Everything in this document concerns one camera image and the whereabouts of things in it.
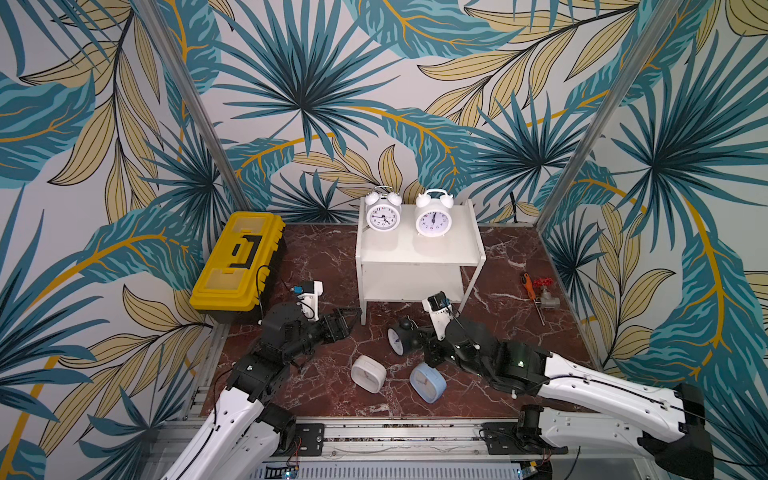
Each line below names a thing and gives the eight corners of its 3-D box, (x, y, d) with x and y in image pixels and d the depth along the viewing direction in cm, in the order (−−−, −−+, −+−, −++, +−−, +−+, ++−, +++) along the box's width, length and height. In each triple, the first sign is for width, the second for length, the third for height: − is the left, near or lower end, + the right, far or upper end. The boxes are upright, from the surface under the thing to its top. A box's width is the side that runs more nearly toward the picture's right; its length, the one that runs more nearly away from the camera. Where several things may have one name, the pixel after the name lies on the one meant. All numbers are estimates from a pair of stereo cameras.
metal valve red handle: (536, 309, 100) (542, 303, 96) (528, 283, 106) (532, 277, 103) (557, 309, 100) (563, 303, 97) (547, 284, 106) (552, 277, 103)
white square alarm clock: (352, 380, 84) (349, 369, 77) (362, 363, 87) (361, 351, 80) (377, 396, 82) (376, 386, 75) (387, 378, 85) (387, 367, 78)
